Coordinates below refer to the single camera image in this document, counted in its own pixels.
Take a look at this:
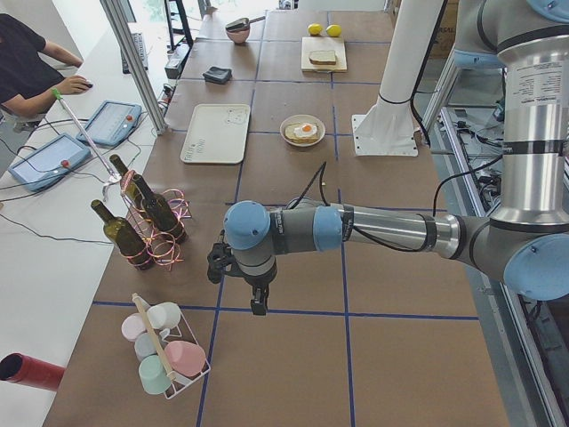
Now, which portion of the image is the pink bowl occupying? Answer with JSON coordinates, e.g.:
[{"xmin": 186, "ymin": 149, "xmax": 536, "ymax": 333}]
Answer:
[{"xmin": 226, "ymin": 28, "xmax": 251, "ymax": 44}]

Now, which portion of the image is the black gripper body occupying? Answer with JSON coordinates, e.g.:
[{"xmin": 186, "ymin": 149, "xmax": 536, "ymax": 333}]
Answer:
[{"xmin": 244, "ymin": 271, "xmax": 274, "ymax": 295}]

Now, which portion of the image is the yellow lemon left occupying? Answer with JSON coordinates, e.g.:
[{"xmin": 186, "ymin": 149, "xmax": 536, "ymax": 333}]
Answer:
[{"xmin": 308, "ymin": 23, "xmax": 323, "ymax": 36}]

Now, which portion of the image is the black keyboard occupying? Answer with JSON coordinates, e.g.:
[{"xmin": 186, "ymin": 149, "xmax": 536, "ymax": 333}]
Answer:
[{"xmin": 121, "ymin": 32, "xmax": 149, "ymax": 75}]

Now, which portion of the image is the fried egg toy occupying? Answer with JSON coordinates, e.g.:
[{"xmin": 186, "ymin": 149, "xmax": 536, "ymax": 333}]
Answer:
[{"xmin": 293, "ymin": 123, "xmax": 317, "ymax": 138}]

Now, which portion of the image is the yellow lemon right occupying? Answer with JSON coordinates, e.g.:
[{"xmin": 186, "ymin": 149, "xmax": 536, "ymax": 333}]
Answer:
[{"xmin": 325, "ymin": 24, "xmax": 342, "ymax": 37}]

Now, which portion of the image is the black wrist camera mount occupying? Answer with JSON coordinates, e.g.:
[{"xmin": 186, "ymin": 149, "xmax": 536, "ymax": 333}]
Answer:
[{"xmin": 207, "ymin": 242, "xmax": 242, "ymax": 284}]

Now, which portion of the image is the green wine bottle back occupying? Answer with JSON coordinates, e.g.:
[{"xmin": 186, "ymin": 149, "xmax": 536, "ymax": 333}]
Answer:
[{"xmin": 109, "ymin": 154, "xmax": 142, "ymax": 204}]

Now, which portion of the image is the blue teach pendant far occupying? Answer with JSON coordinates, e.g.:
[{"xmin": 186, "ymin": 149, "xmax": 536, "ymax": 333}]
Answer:
[{"xmin": 84, "ymin": 101, "xmax": 142, "ymax": 148}]

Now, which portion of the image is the bread slice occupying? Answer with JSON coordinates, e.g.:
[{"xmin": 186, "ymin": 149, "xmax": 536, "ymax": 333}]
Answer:
[
  {"xmin": 284, "ymin": 123, "xmax": 318, "ymax": 144},
  {"xmin": 309, "ymin": 50, "xmax": 337, "ymax": 65}
]

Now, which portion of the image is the person's hand on mouse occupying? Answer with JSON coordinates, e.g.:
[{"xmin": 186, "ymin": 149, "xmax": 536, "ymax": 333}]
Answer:
[{"xmin": 55, "ymin": 75, "xmax": 92, "ymax": 94}]

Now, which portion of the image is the metal scoop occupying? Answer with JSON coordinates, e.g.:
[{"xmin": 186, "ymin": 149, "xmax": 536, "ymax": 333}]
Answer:
[{"xmin": 225, "ymin": 16, "xmax": 266, "ymax": 32}]

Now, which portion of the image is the blue teach pendant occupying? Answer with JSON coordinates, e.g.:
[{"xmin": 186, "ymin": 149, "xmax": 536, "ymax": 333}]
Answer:
[
  {"xmin": 84, "ymin": 101, "xmax": 142, "ymax": 148},
  {"xmin": 8, "ymin": 133, "xmax": 91, "ymax": 192}
]

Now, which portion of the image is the wooden rack handle rod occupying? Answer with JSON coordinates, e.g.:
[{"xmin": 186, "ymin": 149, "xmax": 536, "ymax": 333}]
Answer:
[{"xmin": 132, "ymin": 293, "xmax": 175, "ymax": 381}]

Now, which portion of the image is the light pink cup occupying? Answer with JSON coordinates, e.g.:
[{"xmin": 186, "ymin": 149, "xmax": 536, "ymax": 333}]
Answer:
[{"xmin": 121, "ymin": 313, "xmax": 147, "ymax": 342}]

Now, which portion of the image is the person in black shirt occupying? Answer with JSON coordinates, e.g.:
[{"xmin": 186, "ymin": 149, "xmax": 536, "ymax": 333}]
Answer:
[{"xmin": 1, "ymin": 13, "xmax": 83, "ymax": 118}]

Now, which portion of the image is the green wine bottle front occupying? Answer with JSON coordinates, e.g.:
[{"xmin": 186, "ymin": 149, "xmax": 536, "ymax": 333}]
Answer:
[{"xmin": 91, "ymin": 199, "xmax": 154, "ymax": 270}]

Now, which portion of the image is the red cylinder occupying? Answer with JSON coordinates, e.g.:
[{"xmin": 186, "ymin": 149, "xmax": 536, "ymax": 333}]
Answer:
[{"xmin": 1, "ymin": 353, "xmax": 65, "ymax": 391}]

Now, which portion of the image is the silver rod with green tip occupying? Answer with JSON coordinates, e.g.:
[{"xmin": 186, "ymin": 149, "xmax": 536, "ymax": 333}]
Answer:
[{"xmin": 51, "ymin": 86, "xmax": 121, "ymax": 202}]

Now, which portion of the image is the copper wire bottle rack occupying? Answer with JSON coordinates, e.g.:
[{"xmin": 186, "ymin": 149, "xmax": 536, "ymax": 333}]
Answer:
[{"xmin": 121, "ymin": 189, "xmax": 189, "ymax": 270}]

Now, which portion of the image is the wooden cutting board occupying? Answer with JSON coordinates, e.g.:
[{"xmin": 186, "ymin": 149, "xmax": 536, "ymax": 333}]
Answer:
[{"xmin": 301, "ymin": 36, "xmax": 348, "ymax": 72}]

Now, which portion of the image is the aluminium frame post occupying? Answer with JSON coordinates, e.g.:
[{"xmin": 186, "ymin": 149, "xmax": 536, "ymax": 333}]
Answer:
[{"xmin": 100, "ymin": 0, "xmax": 167, "ymax": 135}]

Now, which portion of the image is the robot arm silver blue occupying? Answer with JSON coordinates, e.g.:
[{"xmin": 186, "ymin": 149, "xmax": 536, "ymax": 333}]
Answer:
[{"xmin": 208, "ymin": 1, "xmax": 568, "ymax": 315}]

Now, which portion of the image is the white wire cup rack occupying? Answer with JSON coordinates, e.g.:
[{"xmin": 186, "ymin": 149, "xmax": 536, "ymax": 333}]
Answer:
[{"xmin": 132, "ymin": 292, "xmax": 212, "ymax": 399}]

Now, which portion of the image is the grey blue cup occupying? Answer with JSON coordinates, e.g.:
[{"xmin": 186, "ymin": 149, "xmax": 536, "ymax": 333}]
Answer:
[{"xmin": 134, "ymin": 333, "xmax": 156, "ymax": 361}]

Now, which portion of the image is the white cup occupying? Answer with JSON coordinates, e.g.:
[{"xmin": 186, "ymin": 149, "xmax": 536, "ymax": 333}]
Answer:
[{"xmin": 147, "ymin": 302, "xmax": 181, "ymax": 330}]

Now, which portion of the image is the cream bear serving tray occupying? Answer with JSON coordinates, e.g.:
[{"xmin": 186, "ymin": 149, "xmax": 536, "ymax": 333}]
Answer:
[{"xmin": 180, "ymin": 104, "xmax": 251, "ymax": 165}]

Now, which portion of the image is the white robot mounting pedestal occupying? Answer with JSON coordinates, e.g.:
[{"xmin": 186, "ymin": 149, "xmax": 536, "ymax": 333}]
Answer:
[{"xmin": 352, "ymin": 0, "xmax": 446, "ymax": 157}]

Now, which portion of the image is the blue teach pendant near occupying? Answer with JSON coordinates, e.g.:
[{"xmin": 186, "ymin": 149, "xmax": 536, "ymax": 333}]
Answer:
[{"xmin": 8, "ymin": 133, "xmax": 91, "ymax": 192}]

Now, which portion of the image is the mint green cup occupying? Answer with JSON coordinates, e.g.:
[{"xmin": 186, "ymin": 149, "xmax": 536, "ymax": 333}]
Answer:
[{"xmin": 139, "ymin": 355, "xmax": 172, "ymax": 395}]

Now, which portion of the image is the green wine bottle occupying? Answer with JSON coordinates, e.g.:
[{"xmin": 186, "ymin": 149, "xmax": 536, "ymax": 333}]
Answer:
[
  {"xmin": 91, "ymin": 199, "xmax": 154, "ymax": 270},
  {"xmin": 109, "ymin": 154, "xmax": 142, "ymax": 204},
  {"xmin": 132, "ymin": 173, "xmax": 187, "ymax": 243}
]

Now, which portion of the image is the pink cup large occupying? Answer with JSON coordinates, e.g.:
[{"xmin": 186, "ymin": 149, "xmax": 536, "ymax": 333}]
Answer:
[{"xmin": 164, "ymin": 341, "xmax": 206, "ymax": 379}]

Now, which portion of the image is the yellow lemon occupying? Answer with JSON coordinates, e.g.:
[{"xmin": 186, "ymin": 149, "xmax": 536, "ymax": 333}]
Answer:
[
  {"xmin": 308, "ymin": 23, "xmax": 323, "ymax": 36},
  {"xmin": 325, "ymin": 24, "xmax": 342, "ymax": 37}
]

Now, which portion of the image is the green wine bottle middle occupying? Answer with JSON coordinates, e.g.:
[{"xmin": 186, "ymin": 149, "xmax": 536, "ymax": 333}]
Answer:
[{"xmin": 132, "ymin": 173, "xmax": 187, "ymax": 243}]

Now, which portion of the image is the grey folded cloth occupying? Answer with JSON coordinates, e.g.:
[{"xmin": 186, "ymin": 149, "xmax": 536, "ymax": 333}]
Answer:
[{"xmin": 203, "ymin": 66, "xmax": 232, "ymax": 85}]

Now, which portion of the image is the white round plate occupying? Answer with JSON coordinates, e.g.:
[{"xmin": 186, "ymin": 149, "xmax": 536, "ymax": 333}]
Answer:
[{"xmin": 280, "ymin": 114, "xmax": 325, "ymax": 148}]

